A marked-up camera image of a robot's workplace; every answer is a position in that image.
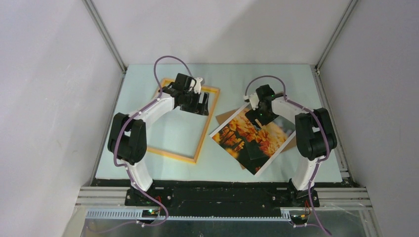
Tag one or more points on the aluminium corner post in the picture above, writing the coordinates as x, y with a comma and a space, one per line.
103, 31
335, 34

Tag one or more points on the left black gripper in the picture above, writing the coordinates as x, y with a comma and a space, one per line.
195, 108

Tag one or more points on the yellow wooden picture frame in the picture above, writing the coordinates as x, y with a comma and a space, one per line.
194, 158

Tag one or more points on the orange flower photo print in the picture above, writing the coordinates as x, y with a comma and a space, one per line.
248, 144

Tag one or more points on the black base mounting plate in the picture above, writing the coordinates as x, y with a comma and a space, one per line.
289, 195

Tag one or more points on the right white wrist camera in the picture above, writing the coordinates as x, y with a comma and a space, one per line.
253, 100

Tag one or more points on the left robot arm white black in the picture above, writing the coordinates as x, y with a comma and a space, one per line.
128, 136

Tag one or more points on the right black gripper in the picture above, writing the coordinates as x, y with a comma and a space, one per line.
252, 115

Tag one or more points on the left aluminium corner post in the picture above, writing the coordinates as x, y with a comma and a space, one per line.
103, 31

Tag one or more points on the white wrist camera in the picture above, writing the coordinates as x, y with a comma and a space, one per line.
253, 100
196, 85

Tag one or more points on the aluminium extrusion rail front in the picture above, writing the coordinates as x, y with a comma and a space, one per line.
233, 204

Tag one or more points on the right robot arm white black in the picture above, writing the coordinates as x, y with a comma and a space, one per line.
314, 131

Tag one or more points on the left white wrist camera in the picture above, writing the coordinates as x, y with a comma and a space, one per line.
196, 85

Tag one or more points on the right aluminium corner post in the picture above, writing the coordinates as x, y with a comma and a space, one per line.
335, 34

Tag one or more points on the brown cardboard backing board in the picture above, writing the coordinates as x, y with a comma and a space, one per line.
224, 117

